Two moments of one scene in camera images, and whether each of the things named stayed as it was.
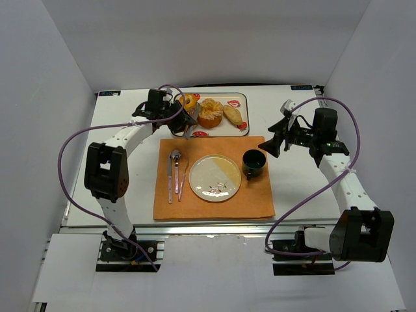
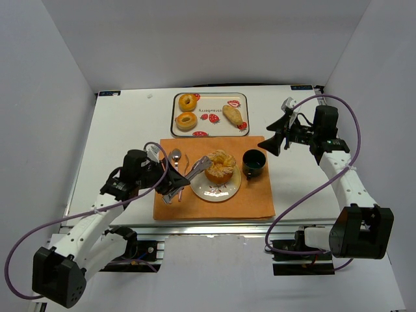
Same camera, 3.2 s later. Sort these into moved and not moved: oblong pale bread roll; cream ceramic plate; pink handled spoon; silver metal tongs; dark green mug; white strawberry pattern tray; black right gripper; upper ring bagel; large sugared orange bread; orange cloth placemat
Moved: large sugared orange bread; silver metal tongs
Not moved: pink handled spoon; orange cloth placemat; upper ring bagel; oblong pale bread roll; dark green mug; white strawberry pattern tray; cream ceramic plate; black right gripper
